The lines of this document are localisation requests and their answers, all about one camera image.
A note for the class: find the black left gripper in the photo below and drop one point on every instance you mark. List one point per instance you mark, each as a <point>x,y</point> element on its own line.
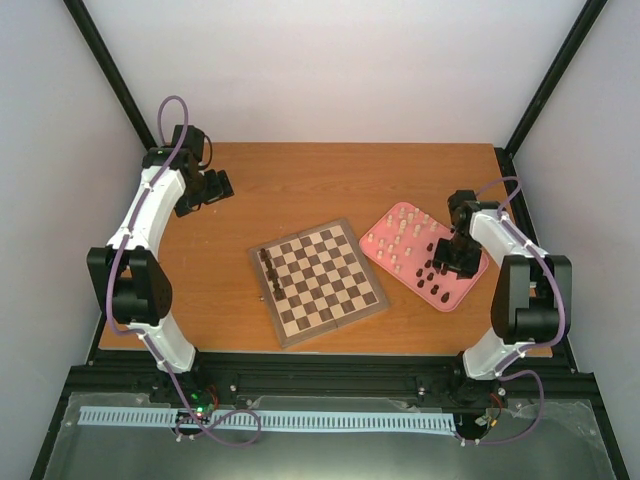
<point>221,188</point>

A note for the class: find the black aluminium frame rail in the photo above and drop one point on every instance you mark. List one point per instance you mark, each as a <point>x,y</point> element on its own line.
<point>426,381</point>

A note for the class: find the wooden chess board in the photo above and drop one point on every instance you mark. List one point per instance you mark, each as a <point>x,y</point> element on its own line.
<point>327,280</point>

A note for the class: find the pink plastic tray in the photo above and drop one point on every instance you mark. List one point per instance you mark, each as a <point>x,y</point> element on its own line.
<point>415,263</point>

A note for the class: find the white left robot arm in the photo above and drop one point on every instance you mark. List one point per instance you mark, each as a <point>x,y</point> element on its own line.
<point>132,289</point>

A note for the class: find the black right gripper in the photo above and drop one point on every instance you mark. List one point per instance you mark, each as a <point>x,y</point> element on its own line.
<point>466,271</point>

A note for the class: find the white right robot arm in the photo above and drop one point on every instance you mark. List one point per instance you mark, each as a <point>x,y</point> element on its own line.
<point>531,303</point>

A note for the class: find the light blue cable duct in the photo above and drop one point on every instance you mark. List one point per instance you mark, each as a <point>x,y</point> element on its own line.
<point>271,421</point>

